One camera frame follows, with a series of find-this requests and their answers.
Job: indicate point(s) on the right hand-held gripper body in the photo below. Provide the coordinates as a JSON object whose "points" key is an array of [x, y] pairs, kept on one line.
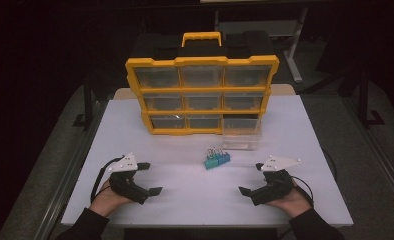
{"points": [[275, 188]]}

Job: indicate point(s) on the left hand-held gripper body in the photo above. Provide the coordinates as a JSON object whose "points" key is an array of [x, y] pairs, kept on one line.
{"points": [[126, 186]]}

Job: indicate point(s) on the clear plastic drawer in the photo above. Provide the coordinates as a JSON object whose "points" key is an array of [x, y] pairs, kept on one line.
{"points": [[241, 140]]}

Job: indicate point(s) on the blue binder clip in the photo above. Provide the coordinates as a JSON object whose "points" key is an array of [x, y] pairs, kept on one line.
{"points": [[223, 158]]}

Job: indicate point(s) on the teal binder clip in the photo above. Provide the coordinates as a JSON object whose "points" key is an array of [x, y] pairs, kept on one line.
{"points": [[211, 163]]}

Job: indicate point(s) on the yellow and black organizer case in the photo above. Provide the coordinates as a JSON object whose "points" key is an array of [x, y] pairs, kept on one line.
{"points": [[201, 61]]}

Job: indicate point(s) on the person's right hand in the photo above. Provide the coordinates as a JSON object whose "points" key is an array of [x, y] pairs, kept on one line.
{"points": [[293, 201]]}

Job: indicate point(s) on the person's left hand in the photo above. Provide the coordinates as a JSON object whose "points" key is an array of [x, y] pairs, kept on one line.
{"points": [[106, 201]]}

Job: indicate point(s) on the black metal stand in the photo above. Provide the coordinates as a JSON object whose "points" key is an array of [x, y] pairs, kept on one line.
{"points": [[88, 106], [365, 100]]}

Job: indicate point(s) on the set of transparent organizer compartments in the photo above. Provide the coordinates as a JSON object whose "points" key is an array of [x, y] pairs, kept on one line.
{"points": [[201, 100]]}

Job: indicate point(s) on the aluminium frame rail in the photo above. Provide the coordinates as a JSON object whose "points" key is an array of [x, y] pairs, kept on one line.
{"points": [[68, 180], [381, 156]]}

